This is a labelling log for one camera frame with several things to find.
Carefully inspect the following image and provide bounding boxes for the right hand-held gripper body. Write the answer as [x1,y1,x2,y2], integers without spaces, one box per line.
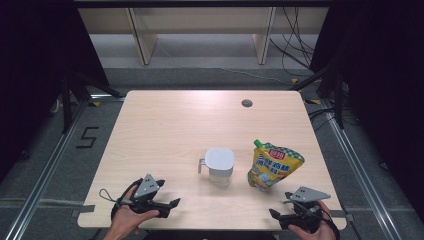
[279,186,332,233]

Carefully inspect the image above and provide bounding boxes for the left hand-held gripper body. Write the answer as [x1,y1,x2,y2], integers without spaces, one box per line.
[116,173,172,219]

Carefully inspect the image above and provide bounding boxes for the yellow spouted seasoning pouch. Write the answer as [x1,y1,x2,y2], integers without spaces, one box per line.
[247,139,306,193]

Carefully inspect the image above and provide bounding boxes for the clear jar with white lid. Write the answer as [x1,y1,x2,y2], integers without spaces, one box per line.
[198,147,235,187]

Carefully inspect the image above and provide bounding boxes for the person's left hand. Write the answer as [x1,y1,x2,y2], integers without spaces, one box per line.
[114,185,161,234]

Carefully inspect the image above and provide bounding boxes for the person's right hand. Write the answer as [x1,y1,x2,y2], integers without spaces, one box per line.
[288,200,336,240]

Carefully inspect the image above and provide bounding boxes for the grey tape strip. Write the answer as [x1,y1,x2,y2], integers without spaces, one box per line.
[329,209,355,223]
[70,204,96,218]

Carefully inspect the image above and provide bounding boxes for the black metal stand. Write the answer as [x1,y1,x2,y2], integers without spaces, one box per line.
[60,70,125,135]
[289,62,346,130]

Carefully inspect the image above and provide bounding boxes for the black curtain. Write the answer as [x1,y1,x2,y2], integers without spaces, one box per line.
[0,0,110,176]
[309,0,424,221]

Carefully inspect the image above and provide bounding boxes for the beige wooden shelf unit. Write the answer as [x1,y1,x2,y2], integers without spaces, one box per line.
[78,7,329,66]

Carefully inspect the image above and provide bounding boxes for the black wrist strap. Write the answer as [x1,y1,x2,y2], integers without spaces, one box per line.
[313,208,341,240]

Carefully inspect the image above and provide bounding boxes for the thin black wrist cord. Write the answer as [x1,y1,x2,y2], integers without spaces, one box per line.
[98,188,125,205]

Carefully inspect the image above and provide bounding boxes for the aluminium floor rail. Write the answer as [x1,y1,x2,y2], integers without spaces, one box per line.
[320,99,415,240]
[3,95,126,240]

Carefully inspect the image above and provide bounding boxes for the black floor cables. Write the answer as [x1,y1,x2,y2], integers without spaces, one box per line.
[307,105,338,132]

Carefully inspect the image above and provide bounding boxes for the hanging black cables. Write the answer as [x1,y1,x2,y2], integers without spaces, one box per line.
[269,7,317,70]

